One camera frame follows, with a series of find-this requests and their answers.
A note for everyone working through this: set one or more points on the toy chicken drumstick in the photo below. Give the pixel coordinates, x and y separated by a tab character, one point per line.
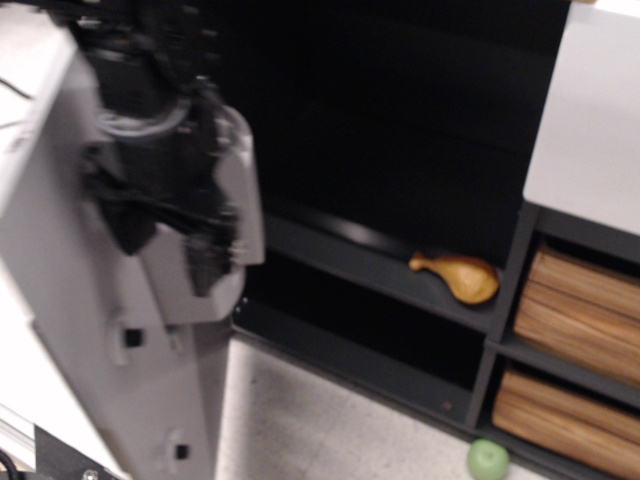
470	280

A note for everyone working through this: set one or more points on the lower wooden striped bin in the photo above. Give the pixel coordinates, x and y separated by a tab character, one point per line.
567	423

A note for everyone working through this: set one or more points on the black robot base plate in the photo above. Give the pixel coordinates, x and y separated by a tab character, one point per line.
54	459

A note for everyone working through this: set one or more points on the dark grey toy kitchen cabinet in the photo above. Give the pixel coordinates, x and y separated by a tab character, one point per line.
385	128

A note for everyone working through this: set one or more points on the green toy apple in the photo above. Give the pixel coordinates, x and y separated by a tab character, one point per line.
487	460

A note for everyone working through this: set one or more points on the wooden striped bin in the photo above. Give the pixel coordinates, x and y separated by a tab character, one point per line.
583	312
567	423

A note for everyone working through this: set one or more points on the grey toy fridge door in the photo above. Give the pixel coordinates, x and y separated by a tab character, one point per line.
113	353

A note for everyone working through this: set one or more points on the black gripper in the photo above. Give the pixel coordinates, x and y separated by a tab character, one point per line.
166	181

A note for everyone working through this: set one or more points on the aluminium rail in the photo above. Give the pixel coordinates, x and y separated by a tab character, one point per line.
18	439

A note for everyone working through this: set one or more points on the upper wooden striped bin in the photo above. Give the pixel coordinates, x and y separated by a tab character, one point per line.
583	312

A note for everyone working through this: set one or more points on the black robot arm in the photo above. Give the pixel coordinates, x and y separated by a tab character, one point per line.
163	121

